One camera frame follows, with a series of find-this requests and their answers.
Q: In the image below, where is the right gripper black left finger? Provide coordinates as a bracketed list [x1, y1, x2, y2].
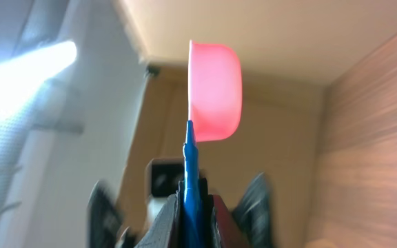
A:
[134, 180, 184, 248]

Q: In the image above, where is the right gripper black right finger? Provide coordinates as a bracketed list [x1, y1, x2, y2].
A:
[199, 178, 250, 248]

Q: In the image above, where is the pink scoop blue handle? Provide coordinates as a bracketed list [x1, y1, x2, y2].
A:
[183, 41, 243, 247]

